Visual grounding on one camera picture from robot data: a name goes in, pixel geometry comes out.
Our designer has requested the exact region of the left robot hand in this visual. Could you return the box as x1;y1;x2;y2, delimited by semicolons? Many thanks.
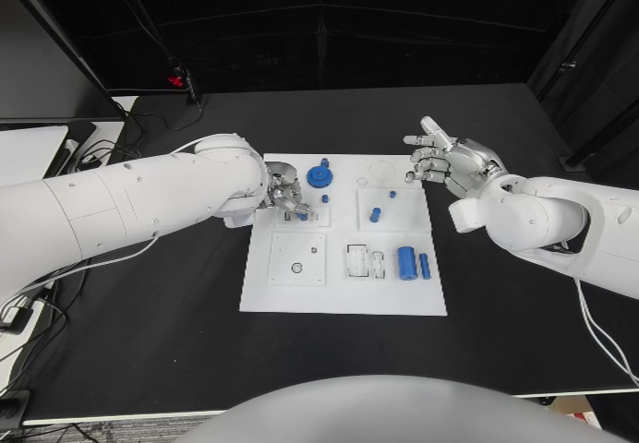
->
256;162;313;222

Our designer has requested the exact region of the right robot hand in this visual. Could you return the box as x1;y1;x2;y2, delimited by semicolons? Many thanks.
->
403;115;511;200

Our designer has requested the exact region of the white task board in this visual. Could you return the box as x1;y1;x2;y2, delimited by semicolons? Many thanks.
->
238;152;449;317

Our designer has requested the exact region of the blue gear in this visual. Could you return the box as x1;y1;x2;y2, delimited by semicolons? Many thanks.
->
305;157;336;189

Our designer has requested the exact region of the thick long blue cylinder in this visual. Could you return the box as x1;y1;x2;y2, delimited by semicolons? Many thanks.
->
395;245;420;281

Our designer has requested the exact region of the black power strip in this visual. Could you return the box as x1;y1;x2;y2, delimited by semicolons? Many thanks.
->
166;66;205;107

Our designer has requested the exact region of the white desk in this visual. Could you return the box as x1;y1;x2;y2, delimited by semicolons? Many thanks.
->
0;125;71;188

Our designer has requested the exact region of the black power adapter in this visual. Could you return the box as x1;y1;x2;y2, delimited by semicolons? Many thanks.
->
0;300;48;335

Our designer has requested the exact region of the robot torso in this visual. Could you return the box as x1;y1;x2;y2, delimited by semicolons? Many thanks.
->
172;374;633;443

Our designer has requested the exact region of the cardboard box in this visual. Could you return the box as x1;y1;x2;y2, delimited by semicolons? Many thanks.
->
545;395;603;429

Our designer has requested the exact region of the white cable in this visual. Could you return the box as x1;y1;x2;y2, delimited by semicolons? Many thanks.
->
577;286;639;388
168;136;222;156
573;277;639;382
0;235;163;316

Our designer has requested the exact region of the black cable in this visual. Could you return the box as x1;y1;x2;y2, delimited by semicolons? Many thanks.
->
120;0;205;133

